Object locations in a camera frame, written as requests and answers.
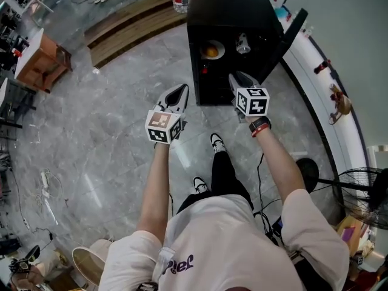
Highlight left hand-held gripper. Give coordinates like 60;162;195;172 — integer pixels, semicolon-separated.
145;84;190;146

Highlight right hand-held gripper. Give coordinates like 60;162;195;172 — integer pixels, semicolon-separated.
228;70;271;124

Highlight black mini fridge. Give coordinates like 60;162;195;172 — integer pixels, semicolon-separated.
186;0;309;107

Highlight person's right forearm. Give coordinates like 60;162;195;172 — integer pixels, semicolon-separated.
250;125;307;207

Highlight person's left forearm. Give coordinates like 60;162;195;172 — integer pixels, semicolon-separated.
136;138;176;243

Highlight black wrist watch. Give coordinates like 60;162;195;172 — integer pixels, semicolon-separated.
249;116;272;133

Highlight red wristband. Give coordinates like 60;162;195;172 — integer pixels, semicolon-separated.
251;124;271;138

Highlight person's white black shoe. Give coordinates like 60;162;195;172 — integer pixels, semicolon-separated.
209;132;227;154
192;176;210;194

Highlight wooden platform step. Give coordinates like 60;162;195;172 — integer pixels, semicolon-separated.
84;0;188;70

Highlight curved white counter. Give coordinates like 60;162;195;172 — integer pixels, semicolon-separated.
274;6;375;195

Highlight black trousers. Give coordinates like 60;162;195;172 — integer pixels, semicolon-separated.
176;150;255;215

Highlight wooden toy basket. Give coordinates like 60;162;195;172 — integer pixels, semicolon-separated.
328;83;353;126

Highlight wooden side cabinet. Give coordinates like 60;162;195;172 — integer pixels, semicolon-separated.
13;27;73;94

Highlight white t-shirt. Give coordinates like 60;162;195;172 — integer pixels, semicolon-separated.
98;188;350;291

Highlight white power strip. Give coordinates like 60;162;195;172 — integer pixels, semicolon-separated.
40;167;51;191

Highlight black standing fan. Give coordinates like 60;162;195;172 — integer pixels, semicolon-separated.
295;157;388;230

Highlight black metal table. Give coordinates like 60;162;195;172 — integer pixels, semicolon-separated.
0;76;38;130

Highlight round tan stool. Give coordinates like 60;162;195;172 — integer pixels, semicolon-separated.
71;237;115;288

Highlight cardboard box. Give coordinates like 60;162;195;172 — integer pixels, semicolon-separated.
335;215;375;256

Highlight black device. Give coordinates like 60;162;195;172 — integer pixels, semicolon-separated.
8;244;42;275

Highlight black cable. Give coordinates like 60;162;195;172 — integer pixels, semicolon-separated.
253;152;283;247

